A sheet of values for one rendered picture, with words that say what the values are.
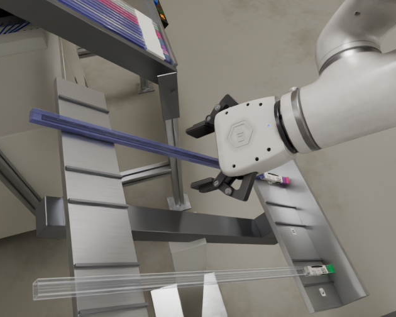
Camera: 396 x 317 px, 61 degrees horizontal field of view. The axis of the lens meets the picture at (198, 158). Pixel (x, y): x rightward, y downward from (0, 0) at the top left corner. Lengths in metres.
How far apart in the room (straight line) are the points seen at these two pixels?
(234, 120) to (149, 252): 1.01
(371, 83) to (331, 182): 1.26
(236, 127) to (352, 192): 1.23
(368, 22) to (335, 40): 0.04
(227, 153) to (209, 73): 1.54
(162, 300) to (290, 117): 1.04
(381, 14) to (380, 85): 0.09
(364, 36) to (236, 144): 0.20
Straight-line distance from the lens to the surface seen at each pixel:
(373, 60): 0.44
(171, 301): 1.36
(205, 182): 0.50
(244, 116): 0.48
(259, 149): 0.45
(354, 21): 0.46
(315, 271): 0.62
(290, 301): 1.41
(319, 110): 0.42
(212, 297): 1.36
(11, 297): 1.54
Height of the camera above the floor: 1.34
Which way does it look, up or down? 56 degrees down
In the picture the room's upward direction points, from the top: straight up
